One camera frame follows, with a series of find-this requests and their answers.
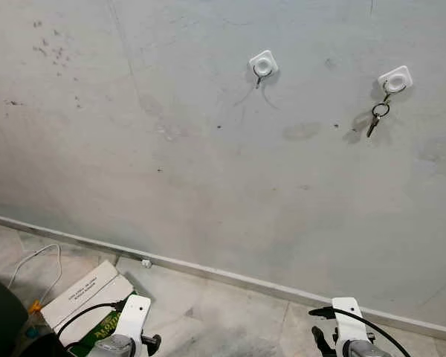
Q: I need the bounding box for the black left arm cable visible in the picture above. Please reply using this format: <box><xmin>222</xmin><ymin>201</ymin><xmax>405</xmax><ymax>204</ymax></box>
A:
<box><xmin>56</xmin><ymin>300</ymin><xmax>129</xmax><ymax>356</ymax></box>

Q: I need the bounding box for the white square wall hook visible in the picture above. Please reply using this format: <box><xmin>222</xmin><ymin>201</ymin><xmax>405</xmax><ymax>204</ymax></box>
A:
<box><xmin>249</xmin><ymin>50</ymin><xmax>279</xmax><ymax>89</ymax></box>
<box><xmin>377</xmin><ymin>65</ymin><xmax>415</xmax><ymax>97</ymax></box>

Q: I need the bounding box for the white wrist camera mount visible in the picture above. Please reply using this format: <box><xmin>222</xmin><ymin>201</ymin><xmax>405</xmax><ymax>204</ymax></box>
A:
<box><xmin>113</xmin><ymin>294</ymin><xmax>152</xmax><ymax>339</ymax></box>
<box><xmin>332</xmin><ymin>297</ymin><xmax>366</xmax><ymax>344</ymax></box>

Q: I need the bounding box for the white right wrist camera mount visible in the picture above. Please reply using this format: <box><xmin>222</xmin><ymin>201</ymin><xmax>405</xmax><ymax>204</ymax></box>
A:
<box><xmin>332</xmin><ymin>297</ymin><xmax>366</xmax><ymax>344</ymax></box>

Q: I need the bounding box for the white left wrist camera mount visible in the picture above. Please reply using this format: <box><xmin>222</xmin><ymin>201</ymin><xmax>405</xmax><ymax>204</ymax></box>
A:
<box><xmin>113</xmin><ymin>294</ymin><xmax>152</xmax><ymax>339</ymax></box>

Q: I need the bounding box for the white baseboard strip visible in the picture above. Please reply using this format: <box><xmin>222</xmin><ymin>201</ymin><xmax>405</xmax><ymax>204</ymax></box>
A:
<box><xmin>0</xmin><ymin>211</ymin><xmax>446</xmax><ymax>343</ymax></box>

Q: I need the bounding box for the thin white cable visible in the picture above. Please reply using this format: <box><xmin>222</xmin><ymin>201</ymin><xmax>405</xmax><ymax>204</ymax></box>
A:
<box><xmin>7</xmin><ymin>243</ymin><xmax>63</xmax><ymax>304</ymax></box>

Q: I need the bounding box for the white and green cardboard box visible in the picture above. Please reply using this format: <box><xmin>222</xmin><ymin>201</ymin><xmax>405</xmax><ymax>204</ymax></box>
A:
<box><xmin>41</xmin><ymin>260</ymin><xmax>138</xmax><ymax>356</ymax></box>

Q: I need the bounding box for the silver key on ring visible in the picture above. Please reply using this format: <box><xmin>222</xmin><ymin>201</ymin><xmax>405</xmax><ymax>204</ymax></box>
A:
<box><xmin>366</xmin><ymin>92</ymin><xmax>392</xmax><ymax>139</ymax></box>

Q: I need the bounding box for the dark round container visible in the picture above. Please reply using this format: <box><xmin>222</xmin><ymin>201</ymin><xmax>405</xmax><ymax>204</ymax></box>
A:
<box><xmin>0</xmin><ymin>269</ymin><xmax>42</xmax><ymax>357</ymax></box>

